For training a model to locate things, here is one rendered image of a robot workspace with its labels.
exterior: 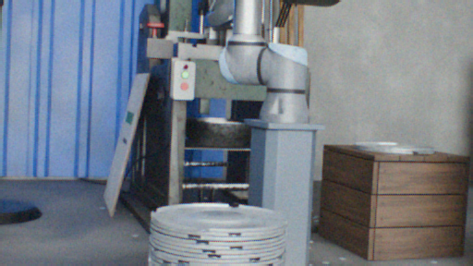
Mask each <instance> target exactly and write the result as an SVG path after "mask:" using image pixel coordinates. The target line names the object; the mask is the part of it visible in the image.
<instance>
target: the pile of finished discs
mask: <svg viewBox="0 0 473 266"><path fill-rule="evenodd" d="M354 149H357V150H362V151H375V152H384V153H398V154H434V148H431V147H425V146H418V145H407V144H404V146H400V145H397V144H395V143H376V142H360V143H357V144H354Z"/></svg>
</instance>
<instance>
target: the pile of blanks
mask: <svg viewBox="0 0 473 266"><path fill-rule="evenodd" d="M287 225H288V222H287V223H286V224H285V225H284V226H281V227H278V228H275V230H271V231H264V232H257V233H240V234H223V233H204V232H195V231H188V229H181V228H175V227H171V226H167V225H163V224H159V223H157V222H155V221H154V220H153V219H152V220H151V239H150V241H149V248H150V257H149V266H285V254H286V249H285V247H286V237H287V234H286V228H287Z"/></svg>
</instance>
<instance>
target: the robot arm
mask: <svg viewBox="0 0 473 266"><path fill-rule="evenodd" d="M307 61H308V54H307V52H306V49H304V48H302V47H296V46H292V45H287V44H281V43H276V42H270V44H269V47H265V41H264V40H263V39H262V37H261V0H233V34H232V36H231V37H230V38H229V39H228V40H227V46H225V47H223V48H222V50H221V53H220V58H219V63H220V69H221V72H222V74H223V76H224V78H225V79H226V81H227V82H228V83H230V84H236V85H240V86H244V85H249V86H266V96H265V99H264V101H263V104H262V107H261V111H260V115H259V121H263V122H274V123H291V124H309V109H308V106H307V102H306V79H307V65H308V63H307Z"/></svg>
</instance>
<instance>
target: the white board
mask: <svg viewBox="0 0 473 266"><path fill-rule="evenodd" d="M150 76H151V73H140V74H136V75H135V78H134V82H133V86H132V90H131V93H130V97H129V100H128V104H127V111H126V115H125V118H124V122H123V126H122V129H121V133H120V136H119V140H118V144H117V148H115V154H114V158H113V161H112V165H111V169H110V174H109V176H108V180H107V184H106V188H105V192H104V194H103V197H104V200H105V204H106V207H107V210H108V212H109V215H110V217H113V214H114V211H115V208H116V204H117V200H118V196H119V193H120V189H121V186H122V182H123V178H124V175H125V172H126V167H127V160H128V156H129V154H130V150H131V146H132V142H133V138H134V135H135V131H136V127H137V123H138V120H139V114H140V109H141V106H142V102H143V98H144V95H145V91H146V88H147V84H149V80H150Z"/></svg>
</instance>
